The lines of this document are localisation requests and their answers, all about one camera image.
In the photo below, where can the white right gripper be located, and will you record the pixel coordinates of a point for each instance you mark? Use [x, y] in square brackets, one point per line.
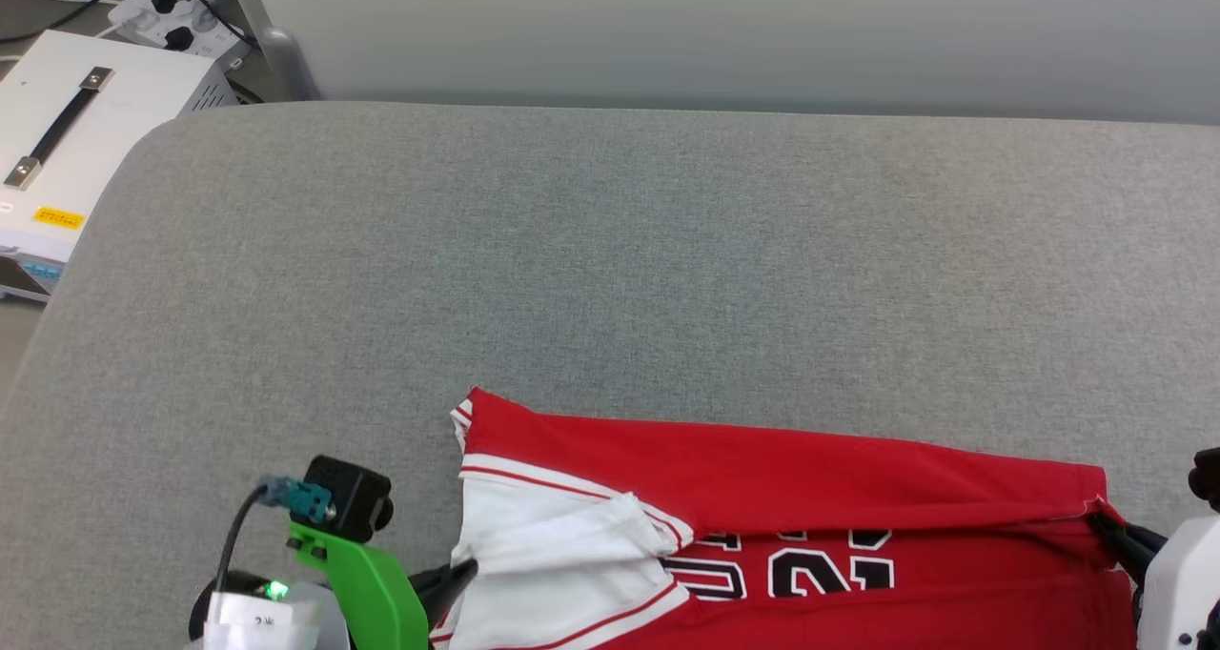
[1182, 583]

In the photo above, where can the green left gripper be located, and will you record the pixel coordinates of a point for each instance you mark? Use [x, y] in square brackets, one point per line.
[376, 593]

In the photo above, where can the red and white jersey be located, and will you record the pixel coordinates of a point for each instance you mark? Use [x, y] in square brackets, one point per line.
[810, 478]

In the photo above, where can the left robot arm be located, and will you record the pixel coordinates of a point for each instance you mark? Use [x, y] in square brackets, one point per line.
[238, 621]

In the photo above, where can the white equipment box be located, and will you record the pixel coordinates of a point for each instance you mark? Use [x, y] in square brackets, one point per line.
[124, 97]

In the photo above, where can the white power strip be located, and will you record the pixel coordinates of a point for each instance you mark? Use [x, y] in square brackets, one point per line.
[181, 21]

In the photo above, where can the white partition panel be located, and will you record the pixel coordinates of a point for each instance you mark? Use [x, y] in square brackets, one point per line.
[762, 30]

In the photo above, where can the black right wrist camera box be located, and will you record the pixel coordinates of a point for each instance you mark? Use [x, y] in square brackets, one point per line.
[1207, 478]

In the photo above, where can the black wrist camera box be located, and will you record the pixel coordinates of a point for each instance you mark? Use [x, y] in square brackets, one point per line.
[1207, 478]
[353, 497]

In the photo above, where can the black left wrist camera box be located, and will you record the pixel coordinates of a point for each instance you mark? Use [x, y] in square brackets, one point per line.
[353, 497]

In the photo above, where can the grey partition frame post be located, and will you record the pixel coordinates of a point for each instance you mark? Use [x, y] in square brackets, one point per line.
[281, 59]

